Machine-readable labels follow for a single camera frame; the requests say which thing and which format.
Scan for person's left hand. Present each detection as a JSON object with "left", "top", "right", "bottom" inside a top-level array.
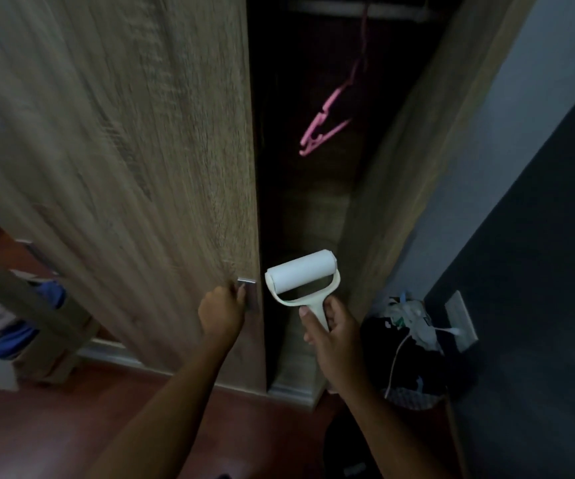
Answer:
[{"left": 197, "top": 283, "right": 247, "bottom": 345}]

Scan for person's right hand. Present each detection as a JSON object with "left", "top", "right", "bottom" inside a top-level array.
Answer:
[{"left": 299, "top": 295, "right": 368, "bottom": 395}]

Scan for white lint roll refill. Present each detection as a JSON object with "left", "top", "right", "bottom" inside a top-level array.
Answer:
[{"left": 265, "top": 249, "right": 337, "bottom": 295}]

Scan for person's right forearm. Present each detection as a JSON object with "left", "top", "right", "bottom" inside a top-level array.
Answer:
[{"left": 325, "top": 379, "right": 453, "bottom": 479}]

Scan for person's left forearm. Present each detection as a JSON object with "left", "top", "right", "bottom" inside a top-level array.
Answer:
[{"left": 85, "top": 333, "right": 241, "bottom": 479}]

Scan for white plastic bag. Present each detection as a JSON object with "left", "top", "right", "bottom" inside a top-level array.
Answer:
[{"left": 384, "top": 293, "right": 448, "bottom": 353}]

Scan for grey woven basket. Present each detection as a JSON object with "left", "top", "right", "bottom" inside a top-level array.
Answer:
[{"left": 382, "top": 379, "right": 450, "bottom": 412}]

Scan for black trash bin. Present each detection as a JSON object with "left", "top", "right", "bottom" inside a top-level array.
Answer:
[{"left": 323, "top": 406, "right": 386, "bottom": 479}]

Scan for pink plastic hanger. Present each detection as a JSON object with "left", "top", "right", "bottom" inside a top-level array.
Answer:
[{"left": 299, "top": 2, "right": 370, "bottom": 156}]

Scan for white power cable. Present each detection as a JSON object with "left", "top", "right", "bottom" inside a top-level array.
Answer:
[{"left": 383, "top": 326, "right": 463, "bottom": 400}]

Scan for black bag with blue strap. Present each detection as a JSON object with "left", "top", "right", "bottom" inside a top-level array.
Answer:
[{"left": 362, "top": 313, "right": 450, "bottom": 395}]

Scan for white wall outlet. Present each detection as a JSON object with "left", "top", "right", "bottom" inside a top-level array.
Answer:
[{"left": 444, "top": 290, "right": 479, "bottom": 353}]

